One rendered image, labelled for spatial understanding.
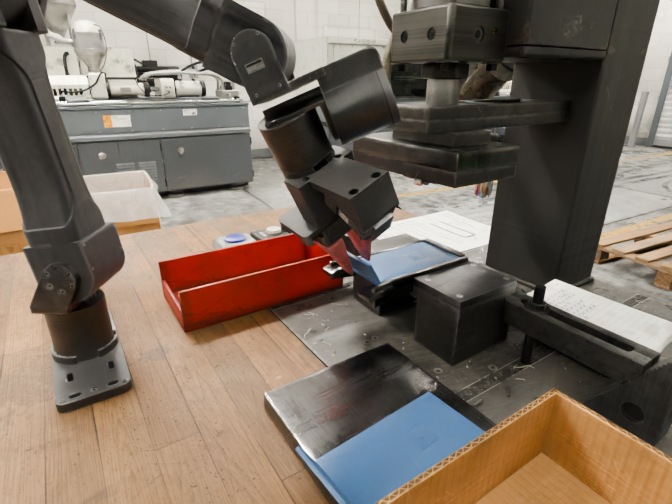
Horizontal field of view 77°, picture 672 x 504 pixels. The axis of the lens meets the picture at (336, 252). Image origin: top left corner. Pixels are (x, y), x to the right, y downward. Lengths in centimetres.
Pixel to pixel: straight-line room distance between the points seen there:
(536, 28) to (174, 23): 35
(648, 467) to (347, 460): 22
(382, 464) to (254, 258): 44
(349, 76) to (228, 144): 468
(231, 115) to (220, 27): 466
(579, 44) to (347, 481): 52
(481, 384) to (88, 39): 489
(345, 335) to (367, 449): 21
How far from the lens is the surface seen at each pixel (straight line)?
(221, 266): 70
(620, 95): 72
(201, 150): 500
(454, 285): 51
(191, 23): 41
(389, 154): 52
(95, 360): 57
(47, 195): 50
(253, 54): 39
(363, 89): 39
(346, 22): 800
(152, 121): 489
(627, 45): 71
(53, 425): 52
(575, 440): 42
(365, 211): 36
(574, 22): 59
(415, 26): 50
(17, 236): 265
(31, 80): 50
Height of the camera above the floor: 121
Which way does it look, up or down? 22 degrees down
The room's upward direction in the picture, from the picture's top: straight up
